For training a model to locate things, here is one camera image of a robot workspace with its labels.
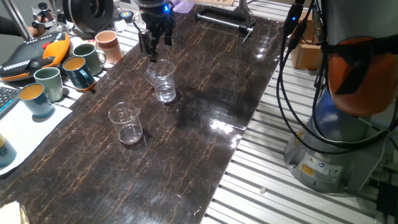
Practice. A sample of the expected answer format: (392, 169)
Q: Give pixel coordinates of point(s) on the black metal clamp stand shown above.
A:
(224, 20)

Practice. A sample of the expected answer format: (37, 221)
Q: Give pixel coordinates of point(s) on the light green ceramic mug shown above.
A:
(51, 87)

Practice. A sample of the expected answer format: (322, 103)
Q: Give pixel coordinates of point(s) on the white paper sheet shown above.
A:
(25, 133)

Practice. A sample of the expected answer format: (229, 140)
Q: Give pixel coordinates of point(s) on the white cup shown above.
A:
(76, 41)

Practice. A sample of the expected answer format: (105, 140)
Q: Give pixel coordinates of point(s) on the small white scrap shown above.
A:
(263, 190)

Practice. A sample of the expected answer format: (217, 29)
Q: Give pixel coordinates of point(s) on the dark marble pattern mat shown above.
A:
(77, 193)

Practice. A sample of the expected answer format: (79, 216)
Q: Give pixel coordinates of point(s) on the dark sleeved forearm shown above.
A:
(12, 26)

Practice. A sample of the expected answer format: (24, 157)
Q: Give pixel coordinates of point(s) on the black power box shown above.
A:
(387, 199)

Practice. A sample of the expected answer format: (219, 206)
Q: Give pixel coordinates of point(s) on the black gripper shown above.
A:
(155, 18)

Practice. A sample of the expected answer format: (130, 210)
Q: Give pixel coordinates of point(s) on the white paper stack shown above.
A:
(9, 214)

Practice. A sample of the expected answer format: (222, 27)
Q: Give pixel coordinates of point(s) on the purple cloth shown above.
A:
(183, 7)

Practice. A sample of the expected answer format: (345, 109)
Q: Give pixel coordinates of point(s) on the blue mug tan rim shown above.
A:
(6, 154)

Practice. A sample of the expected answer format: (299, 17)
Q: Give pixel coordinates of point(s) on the bare operator hand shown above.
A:
(35, 31)

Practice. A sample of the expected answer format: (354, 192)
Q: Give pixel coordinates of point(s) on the clear glass mug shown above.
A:
(164, 93)

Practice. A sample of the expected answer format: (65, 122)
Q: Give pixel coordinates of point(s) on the black orange teach pendant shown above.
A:
(25, 59)

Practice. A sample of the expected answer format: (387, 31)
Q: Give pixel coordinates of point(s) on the dark green ceramic mug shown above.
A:
(90, 59)

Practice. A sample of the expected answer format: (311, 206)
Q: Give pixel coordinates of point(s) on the black round disc device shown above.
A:
(90, 15)

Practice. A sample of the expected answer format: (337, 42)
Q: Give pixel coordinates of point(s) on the silver orange robot arm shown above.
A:
(357, 18)

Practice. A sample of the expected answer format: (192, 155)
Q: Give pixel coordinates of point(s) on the black keyboard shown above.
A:
(7, 98)

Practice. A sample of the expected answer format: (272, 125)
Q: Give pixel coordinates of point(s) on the clear glass beaker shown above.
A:
(130, 133)

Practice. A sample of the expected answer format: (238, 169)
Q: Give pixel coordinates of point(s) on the metal tripod leg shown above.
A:
(17, 18)

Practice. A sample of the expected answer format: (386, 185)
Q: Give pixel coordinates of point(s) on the pink ceramic mug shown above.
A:
(110, 46)

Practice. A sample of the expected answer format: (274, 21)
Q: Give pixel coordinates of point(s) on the cardboard box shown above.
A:
(306, 56)

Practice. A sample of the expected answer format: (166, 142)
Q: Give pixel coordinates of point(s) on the blue mug yellow inside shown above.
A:
(38, 105)

